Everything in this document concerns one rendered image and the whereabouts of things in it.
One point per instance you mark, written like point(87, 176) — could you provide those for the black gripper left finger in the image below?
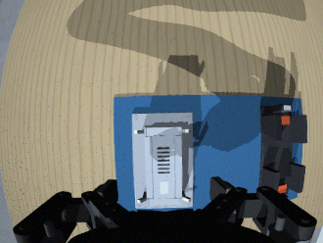
point(55, 220)

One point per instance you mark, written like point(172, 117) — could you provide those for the blue flat plate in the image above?
point(228, 138)

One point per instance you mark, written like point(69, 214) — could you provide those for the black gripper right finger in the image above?
point(286, 222)

